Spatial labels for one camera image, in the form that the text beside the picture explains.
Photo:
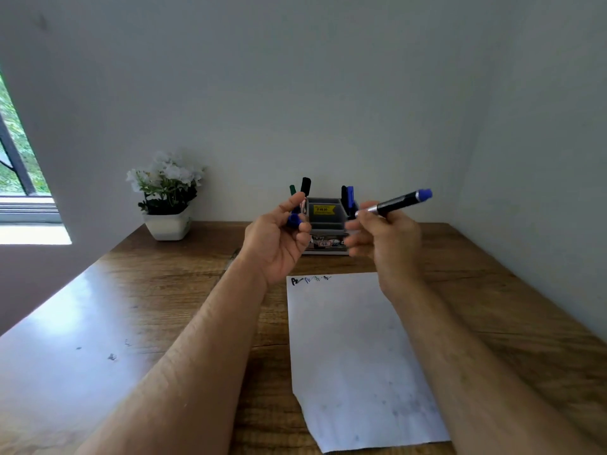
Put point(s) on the person's right hand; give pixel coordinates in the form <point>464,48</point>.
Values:
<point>393,246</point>

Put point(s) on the thick blue silver banded marker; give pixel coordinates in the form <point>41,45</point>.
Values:
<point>403,201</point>

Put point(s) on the white barrel black cap marker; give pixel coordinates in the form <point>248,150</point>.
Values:
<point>306,184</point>

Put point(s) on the white potted flower plant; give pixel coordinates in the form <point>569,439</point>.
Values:
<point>168,229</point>

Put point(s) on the person's right forearm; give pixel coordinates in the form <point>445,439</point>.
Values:
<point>474,383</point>

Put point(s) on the grey window frame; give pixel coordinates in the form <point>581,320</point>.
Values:
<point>28,210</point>

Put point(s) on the grey white desk organizer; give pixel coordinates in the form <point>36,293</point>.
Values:
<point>327,222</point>

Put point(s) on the person's left hand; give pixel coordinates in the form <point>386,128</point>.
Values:
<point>272,246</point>

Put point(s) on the blue cap slim marker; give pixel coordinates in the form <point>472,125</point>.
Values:
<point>350,196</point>

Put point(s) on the thin green-tipped black pen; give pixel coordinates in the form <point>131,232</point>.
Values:
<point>344,196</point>

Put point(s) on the white paper sheet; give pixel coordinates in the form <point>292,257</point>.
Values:
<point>351,355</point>

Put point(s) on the person's left forearm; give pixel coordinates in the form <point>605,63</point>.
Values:
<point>189,374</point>

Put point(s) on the green foliage outside window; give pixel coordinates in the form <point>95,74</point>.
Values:
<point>23,137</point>

